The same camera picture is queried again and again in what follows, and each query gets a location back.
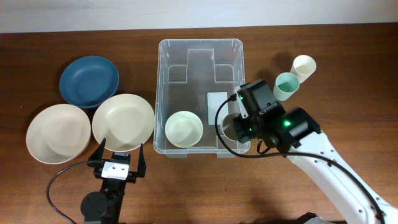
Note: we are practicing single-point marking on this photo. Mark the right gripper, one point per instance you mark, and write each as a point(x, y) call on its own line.
point(242, 135)

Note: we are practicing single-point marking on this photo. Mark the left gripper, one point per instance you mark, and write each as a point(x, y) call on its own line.
point(131, 175)

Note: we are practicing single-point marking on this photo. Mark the mint green cup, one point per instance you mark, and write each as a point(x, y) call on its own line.
point(286, 84)

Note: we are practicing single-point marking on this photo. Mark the grey cup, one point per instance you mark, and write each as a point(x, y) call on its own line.
point(227, 127)

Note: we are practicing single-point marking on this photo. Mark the white bowl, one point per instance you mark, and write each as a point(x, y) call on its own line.
point(184, 129)

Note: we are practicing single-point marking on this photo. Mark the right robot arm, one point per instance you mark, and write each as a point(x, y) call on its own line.
point(299, 138)

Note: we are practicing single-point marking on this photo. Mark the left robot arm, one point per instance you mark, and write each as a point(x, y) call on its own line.
point(104, 206)

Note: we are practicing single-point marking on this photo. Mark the beige plate near bin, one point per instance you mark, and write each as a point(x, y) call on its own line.
point(124, 121)

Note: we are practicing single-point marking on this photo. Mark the white label in bin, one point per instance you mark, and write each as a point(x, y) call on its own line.
point(214, 102)

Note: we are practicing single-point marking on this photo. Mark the white cup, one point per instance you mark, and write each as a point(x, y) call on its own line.
point(303, 67)

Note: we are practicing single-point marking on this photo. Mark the beige plate far left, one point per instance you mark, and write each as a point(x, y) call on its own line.
point(58, 134)

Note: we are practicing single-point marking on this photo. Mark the clear plastic storage bin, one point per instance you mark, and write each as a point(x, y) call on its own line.
point(189, 69)

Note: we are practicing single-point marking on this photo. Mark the dark blue plate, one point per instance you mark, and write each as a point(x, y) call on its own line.
point(88, 81)

